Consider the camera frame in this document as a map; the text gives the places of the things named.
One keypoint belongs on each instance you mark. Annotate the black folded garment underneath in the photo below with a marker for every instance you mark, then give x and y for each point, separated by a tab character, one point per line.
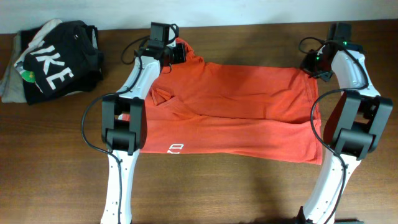
34	96

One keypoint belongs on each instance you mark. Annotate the black folded shirt white letters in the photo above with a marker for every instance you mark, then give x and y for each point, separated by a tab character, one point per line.
62	59

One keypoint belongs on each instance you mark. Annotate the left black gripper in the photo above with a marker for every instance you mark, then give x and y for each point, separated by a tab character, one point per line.
181	55

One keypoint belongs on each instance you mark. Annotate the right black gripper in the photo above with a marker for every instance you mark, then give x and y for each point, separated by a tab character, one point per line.
306	66

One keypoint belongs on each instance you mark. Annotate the white green printed folded garment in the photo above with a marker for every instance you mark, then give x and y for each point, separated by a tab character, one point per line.
31	68

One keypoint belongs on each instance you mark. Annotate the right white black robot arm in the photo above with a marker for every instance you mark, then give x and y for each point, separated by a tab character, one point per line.
354	127

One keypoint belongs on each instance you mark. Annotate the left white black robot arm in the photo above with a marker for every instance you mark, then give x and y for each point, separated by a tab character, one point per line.
124	122

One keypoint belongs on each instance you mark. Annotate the grey beige folded garment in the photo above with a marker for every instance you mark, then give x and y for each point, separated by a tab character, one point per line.
12	90

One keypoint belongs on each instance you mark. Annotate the red orange t-shirt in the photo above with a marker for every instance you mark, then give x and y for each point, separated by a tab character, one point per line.
199	107

